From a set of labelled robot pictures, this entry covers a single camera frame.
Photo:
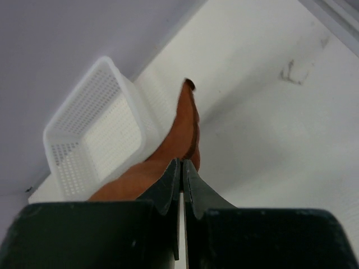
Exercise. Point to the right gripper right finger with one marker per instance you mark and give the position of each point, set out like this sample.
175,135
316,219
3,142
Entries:
221,235

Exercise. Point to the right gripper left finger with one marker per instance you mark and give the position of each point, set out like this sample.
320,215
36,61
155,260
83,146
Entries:
129,234

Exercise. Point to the brown towel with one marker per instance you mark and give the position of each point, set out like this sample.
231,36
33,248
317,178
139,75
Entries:
182,142

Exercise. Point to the white perforated plastic basket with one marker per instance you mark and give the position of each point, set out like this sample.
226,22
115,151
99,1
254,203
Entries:
106,125

